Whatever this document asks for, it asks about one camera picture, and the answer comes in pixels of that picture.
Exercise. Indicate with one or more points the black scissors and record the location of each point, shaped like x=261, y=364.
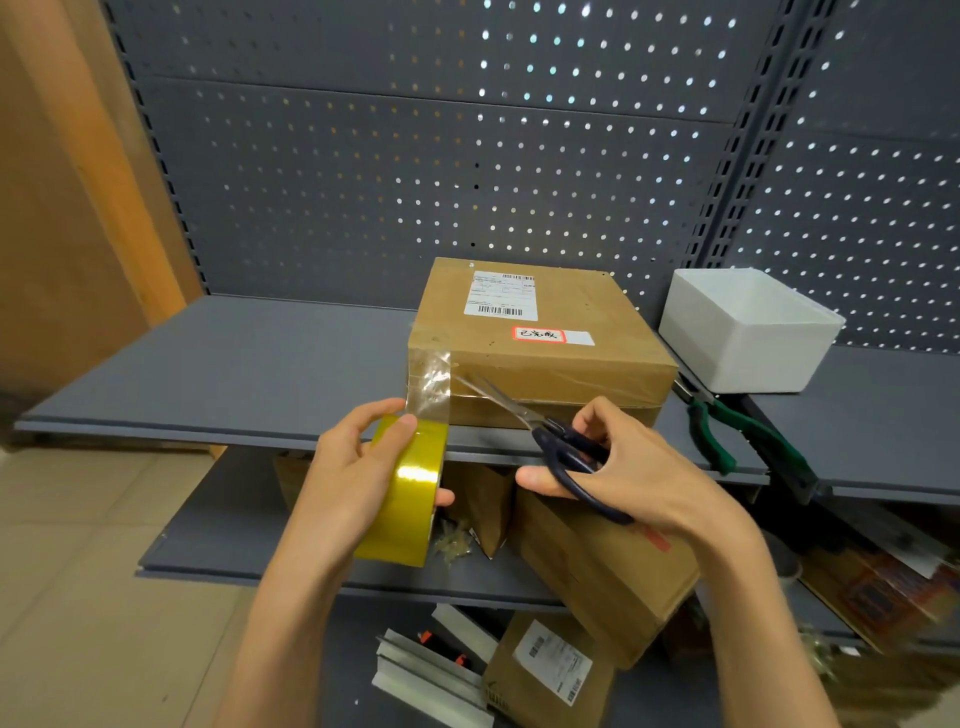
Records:
x=559, y=446

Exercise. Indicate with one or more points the cardboard box red lettering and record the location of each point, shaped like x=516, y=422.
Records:
x=600, y=577

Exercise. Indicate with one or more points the cardboard box red blue print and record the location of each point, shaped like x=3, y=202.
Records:
x=877, y=592

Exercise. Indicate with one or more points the person's left hand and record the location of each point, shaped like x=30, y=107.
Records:
x=345, y=495

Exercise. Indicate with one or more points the white flat strips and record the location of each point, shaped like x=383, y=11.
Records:
x=431, y=675

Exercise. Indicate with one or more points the crumpled clear plastic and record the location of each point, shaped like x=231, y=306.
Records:
x=825, y=652

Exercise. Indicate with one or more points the yellow tape roll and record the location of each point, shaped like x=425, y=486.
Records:
x=409, y=495

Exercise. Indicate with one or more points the cardboard box torn white sticker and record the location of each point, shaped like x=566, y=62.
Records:
x=289, y=480

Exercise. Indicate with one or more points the cardboard box barcode label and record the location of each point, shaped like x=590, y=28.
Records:
x=540, y=675

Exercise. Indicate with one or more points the brown cardboard box white labels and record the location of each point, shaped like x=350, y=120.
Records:
x=540, y=360

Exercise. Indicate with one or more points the grey perforated back panel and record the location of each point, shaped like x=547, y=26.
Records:
x=450, y=165
x=862, y=187

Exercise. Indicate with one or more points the brown wooden panel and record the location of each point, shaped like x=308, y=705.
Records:
x=67, y=187

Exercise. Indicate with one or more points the white plastic bin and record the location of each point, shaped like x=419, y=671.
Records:
x=750, y=345

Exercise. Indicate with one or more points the person's left forearm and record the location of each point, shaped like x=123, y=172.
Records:
x=285, y=652

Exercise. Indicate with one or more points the grey slotted upright post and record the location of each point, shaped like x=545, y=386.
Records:
x=154, y=142
x=757, y=135

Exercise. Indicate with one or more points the person's right hand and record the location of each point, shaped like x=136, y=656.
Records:
x=645, y=472

